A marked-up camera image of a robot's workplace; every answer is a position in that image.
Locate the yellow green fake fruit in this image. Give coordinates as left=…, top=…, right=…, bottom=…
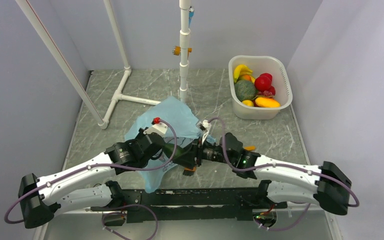
left=237, top=74, right=256, bottom=84

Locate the white plastic basket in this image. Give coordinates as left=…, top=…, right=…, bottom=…
left=228, top=55, right=293, bottom=120

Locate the yellow fake banana bunch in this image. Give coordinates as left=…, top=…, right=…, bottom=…
left=233, top=64, right=253, bottom=83

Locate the orange fake mango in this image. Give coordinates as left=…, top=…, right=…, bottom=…
left=254, top=97, right=281, bottom=108

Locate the white PVC pipe frame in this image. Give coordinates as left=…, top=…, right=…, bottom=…
left=16, top=0, right=194, bottom=130

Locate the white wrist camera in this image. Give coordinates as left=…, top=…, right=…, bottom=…
left=143, top=117, right=168, bottom=137
left=196, top=119, right=212, bottom=144

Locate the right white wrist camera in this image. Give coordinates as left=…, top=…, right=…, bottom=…
left=196, top=119, right=212, bottom=144

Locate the red fake apple upper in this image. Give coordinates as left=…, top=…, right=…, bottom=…
left=260, top=72, right=273, bottom=81

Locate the dark green fake cucumber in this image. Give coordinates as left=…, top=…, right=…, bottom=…
left=162, top=143, right=192, bottom=162

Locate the light blue plastic bag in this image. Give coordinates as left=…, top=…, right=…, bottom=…
left=124, top=96, right=203, bottom=193

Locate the orange black hex key set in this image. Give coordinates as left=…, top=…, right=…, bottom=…
left=182, top=166, right=197, bottom=177

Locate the red fake apple lower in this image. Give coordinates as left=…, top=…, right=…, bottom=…
left=267, top=86, right=276, bottom=96

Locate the yellow fake lemon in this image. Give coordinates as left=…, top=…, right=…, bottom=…
left=241, top=100, right=254, bottom=107

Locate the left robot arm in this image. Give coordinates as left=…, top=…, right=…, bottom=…
left=18, top=127, right=166, bottom=229

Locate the large red fake apple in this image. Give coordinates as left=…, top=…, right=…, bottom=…
left=254, top=75, right=272, bottom=92

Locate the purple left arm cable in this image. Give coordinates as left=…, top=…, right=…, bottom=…
left=3, top=118, right=179, bottom=225

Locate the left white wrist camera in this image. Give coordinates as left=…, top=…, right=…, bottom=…
left=143, top=117, right=168, bottom=137

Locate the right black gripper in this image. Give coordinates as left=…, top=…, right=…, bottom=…
left=173, top=131, right=235, bottom=170

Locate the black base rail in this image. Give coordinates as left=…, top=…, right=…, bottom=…
left=90, top=185, right=288, bottom=223

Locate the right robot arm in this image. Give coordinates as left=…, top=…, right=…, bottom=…
left=172, top=132, right=352, bottom=216

